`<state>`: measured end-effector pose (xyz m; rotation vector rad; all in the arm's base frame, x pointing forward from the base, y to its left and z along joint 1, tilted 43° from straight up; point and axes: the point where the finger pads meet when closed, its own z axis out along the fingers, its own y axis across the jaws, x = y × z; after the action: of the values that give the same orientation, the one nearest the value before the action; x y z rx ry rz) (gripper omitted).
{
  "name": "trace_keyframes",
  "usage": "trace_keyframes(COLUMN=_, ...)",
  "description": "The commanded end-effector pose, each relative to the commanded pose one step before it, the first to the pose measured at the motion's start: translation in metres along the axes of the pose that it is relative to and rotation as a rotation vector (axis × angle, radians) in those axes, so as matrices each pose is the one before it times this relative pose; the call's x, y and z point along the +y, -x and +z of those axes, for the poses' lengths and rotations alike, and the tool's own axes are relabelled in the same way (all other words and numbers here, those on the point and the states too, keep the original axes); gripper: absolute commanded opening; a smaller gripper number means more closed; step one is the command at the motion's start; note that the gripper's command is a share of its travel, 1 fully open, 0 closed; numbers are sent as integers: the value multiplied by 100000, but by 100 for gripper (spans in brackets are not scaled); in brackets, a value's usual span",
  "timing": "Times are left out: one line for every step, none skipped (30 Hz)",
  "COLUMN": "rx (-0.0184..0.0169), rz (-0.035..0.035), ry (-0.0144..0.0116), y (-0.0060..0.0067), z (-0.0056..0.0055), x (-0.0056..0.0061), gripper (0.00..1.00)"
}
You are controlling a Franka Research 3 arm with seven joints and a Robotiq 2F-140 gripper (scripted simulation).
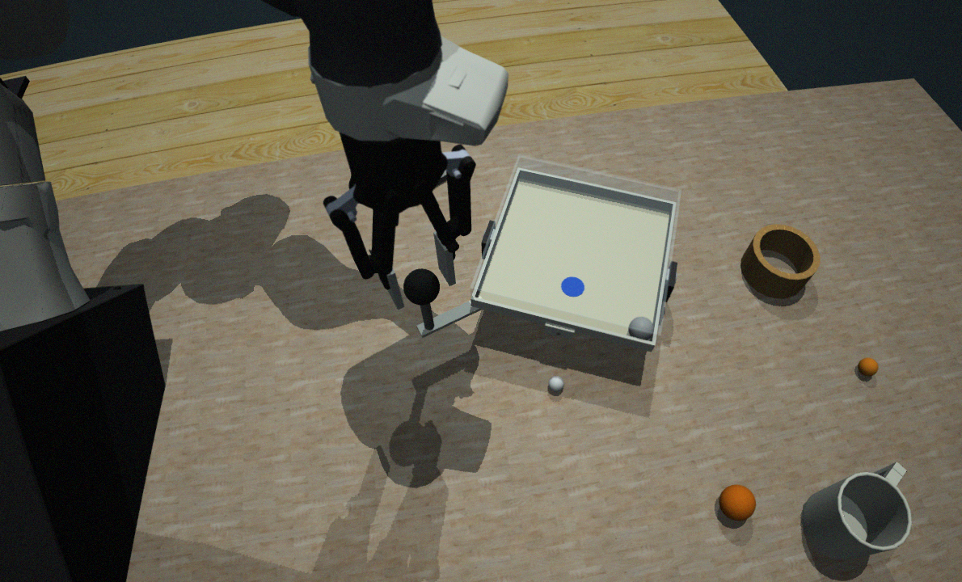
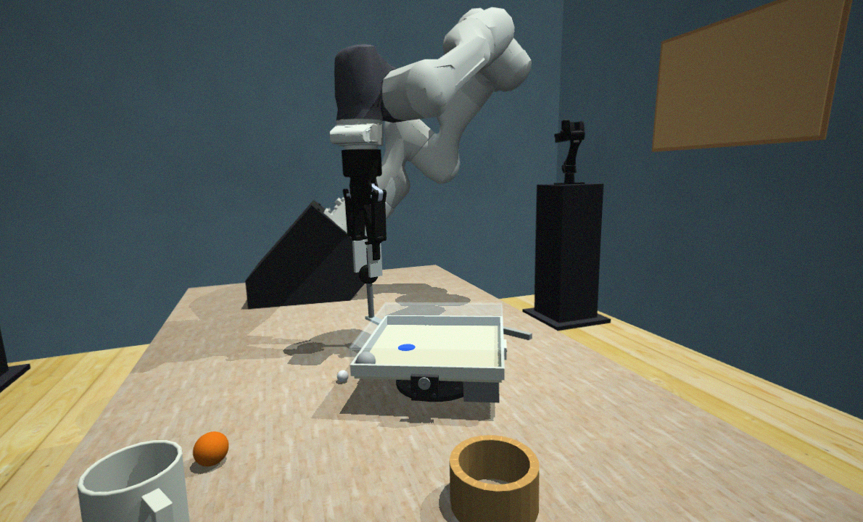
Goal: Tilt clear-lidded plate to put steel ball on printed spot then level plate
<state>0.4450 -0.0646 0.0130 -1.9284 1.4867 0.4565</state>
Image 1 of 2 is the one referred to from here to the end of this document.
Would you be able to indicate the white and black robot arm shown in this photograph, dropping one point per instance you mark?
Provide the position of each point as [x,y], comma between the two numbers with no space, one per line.
[382,71]

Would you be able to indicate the dark grey mug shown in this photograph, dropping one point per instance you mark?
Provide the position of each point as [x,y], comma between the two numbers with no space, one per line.
[873,507]

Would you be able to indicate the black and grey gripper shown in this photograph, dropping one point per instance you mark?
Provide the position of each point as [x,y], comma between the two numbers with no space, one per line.
[396,164]

